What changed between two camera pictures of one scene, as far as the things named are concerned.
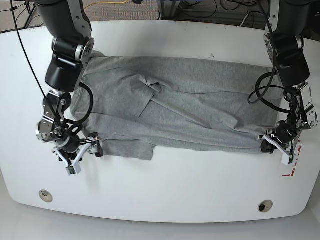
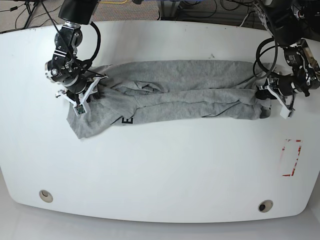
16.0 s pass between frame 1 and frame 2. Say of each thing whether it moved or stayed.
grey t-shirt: moved
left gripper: moved
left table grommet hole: stayed
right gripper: moved
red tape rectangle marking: stayed
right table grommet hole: stayed
